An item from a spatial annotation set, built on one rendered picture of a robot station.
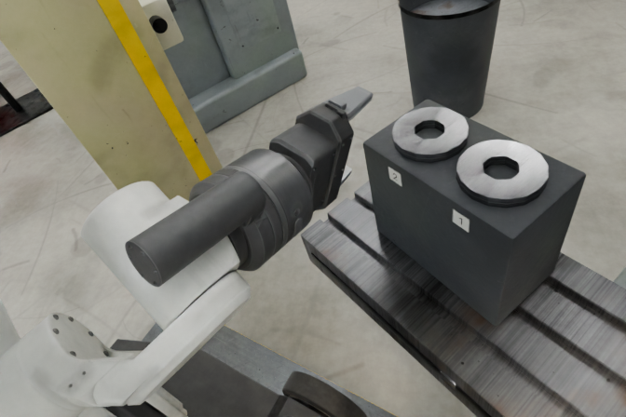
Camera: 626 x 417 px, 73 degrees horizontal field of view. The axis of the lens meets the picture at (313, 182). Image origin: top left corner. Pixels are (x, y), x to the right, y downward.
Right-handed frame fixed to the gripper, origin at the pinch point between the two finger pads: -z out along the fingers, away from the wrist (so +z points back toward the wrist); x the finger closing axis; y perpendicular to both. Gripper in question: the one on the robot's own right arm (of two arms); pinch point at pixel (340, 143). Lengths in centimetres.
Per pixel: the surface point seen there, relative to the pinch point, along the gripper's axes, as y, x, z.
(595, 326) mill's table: -33.7, -13.7, -10.7
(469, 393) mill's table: -25.6, -21.8, 2.1
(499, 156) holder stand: -14.8, 2.1, -8.8
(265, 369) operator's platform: 10, -88, -10
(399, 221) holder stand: -7.6, -13.3, -8.3
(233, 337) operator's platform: 25, -91, -12
